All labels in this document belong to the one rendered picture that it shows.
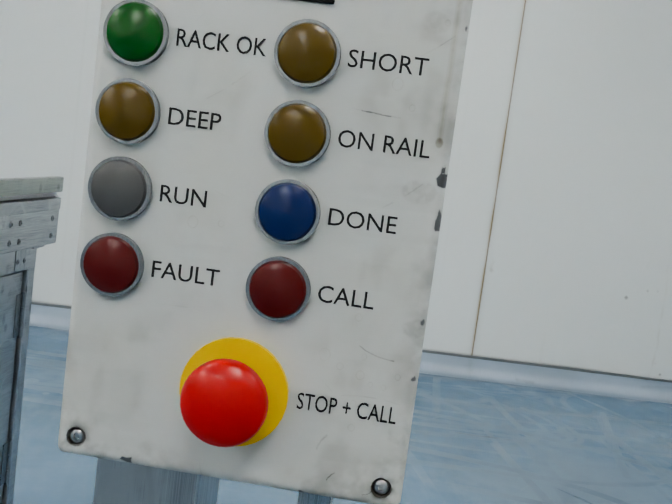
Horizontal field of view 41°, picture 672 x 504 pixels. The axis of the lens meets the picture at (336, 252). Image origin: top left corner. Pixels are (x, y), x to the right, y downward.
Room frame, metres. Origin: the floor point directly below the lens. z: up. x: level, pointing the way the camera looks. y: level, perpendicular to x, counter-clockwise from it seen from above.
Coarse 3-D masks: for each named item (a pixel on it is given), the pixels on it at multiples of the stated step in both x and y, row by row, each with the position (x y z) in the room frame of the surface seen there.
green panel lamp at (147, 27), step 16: (112, 16) 0.42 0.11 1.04; (128, 16) 0.42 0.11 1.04; (144, 16) 0.42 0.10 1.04; (112, 32) 0.42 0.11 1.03; (128, 32) 0.42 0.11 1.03; (144, 32) 0.42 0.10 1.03; (160, 32) 0.42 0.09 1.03; (112, 48) 0.42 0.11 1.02; (128, 48) 0.42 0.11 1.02; (144, 48) 0.42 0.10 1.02
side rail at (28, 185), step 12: (0, 180) 1.66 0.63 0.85; (12, 180) 1.70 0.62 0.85; (24, 180) 1.75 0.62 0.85; (36, 180) 1.81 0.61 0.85; (48, 180) 1.86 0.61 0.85; (60, 180) 1.92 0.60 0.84; (0, 192) 1.66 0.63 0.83; (12, 192) 1.71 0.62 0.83; (24, 192) 1.76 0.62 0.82; (36, 192) 1.81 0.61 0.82; (48, 192) 1.87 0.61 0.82
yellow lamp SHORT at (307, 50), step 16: (288, 32) 0.41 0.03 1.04; (304, 32) 0.41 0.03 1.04; (320, 32) 0.41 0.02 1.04; (288, 48) 0.41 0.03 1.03; (304, 48) 0.41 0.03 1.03; (320, 48) 0.41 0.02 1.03; (288, 64) 0.41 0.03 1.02; (304, 64) 0.41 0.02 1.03; (320, 64) 0.41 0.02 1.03; (304, 80) 0.41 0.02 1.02
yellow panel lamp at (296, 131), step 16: (288, 112) 0.41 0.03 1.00; (304, 112) 0.41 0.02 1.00; (272, 128) 0.41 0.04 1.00; (288, 128) 0.41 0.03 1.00; (304, 128) 0.41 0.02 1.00; (320, 128) 0.41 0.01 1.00; (272, 144) 0.41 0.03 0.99; (288, 144) 0.41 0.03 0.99; (304, 144) 0.41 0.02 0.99; (320, 144) 0.41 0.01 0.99; (288, 160) 0.41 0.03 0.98; (304, 160) 0.41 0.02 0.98
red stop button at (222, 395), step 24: (216, 360) 0.40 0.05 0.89; (192, 384) 0.39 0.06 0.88; (216, 384) 0.39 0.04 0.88; (240, 384) 0.39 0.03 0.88; (192, 408) 0.39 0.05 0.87; (216, 408) 0.39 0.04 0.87; (240, 408) 0.39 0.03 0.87; (264, 408) 0.39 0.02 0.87; (192, 432) 0.39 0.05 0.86; (216, 432) 0.39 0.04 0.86; (240, 432) 0.39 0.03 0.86
